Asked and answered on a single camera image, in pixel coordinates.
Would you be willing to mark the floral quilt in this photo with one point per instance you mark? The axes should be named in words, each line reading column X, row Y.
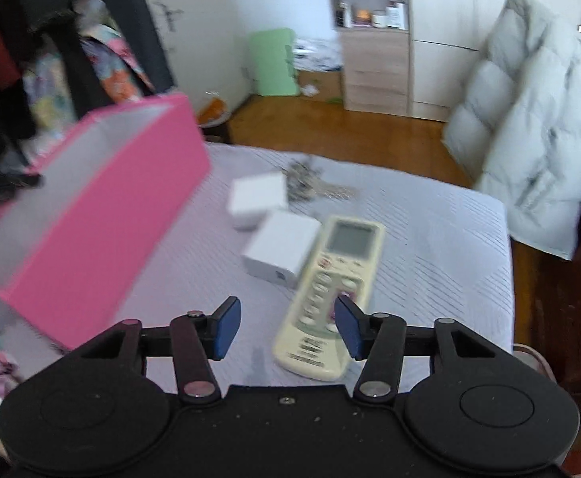
column 116, row 69

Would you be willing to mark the wooden shelf cabinet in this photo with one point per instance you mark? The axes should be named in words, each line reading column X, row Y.
column 375, row 69

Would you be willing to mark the pink cardboard box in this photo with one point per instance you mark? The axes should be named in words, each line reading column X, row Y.
column 121, row 204

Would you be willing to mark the grey patterned tablecloth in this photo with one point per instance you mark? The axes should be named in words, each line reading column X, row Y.
column 445, row 269

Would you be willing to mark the white charger block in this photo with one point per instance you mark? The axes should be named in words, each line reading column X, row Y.
column 258, row 199
column 280, row 249

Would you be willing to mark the small orange box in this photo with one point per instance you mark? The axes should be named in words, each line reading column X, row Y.
column 363, row 16

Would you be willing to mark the bunch of keys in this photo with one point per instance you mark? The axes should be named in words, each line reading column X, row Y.
column 313, row 184

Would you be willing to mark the white jar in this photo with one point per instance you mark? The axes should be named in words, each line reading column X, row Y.
column 379, row 19

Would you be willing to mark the cream remote with printed label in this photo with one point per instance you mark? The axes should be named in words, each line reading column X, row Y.
column 315, row 348

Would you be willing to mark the light wooden wardrobe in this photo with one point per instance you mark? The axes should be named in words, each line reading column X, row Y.
column 460, row 35

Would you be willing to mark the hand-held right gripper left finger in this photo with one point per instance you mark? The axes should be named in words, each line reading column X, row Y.
column 226, row 328

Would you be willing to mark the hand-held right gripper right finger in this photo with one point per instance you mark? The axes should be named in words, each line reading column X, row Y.
column 348, row 326

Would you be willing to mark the dark bottle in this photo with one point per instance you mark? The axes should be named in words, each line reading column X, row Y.
column 342, row 16

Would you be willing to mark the grey puffer jacket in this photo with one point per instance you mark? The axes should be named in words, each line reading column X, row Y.
column 524, row 124

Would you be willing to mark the long black hanging garment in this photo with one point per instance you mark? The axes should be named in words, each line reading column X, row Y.
column 131, row 20

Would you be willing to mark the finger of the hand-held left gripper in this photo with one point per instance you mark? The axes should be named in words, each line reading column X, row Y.
column 6, row 185

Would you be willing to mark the pile of white packets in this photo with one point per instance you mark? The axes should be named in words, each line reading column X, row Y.
column 318, row 55

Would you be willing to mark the tall white bottle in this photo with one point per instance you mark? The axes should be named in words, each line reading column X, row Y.
column 396, row 15

